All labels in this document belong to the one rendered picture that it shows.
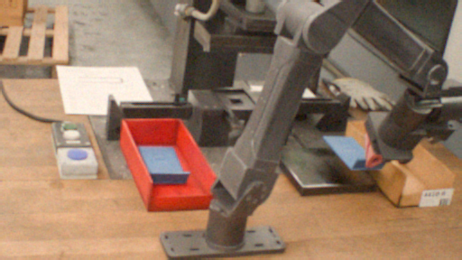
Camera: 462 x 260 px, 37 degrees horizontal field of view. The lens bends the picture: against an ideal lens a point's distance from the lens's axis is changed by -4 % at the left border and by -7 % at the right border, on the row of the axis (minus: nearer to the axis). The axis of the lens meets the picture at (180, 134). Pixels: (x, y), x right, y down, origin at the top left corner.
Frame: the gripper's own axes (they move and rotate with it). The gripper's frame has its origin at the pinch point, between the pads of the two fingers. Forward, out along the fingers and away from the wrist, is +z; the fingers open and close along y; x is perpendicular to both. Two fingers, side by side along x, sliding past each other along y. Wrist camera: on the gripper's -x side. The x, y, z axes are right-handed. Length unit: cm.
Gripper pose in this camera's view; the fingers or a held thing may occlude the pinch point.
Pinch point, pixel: (369, 162)
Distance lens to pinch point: 135.9
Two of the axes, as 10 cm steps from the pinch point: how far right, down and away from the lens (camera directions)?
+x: -9.6, -0.2, -2.8
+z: -2.4, 5.7, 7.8
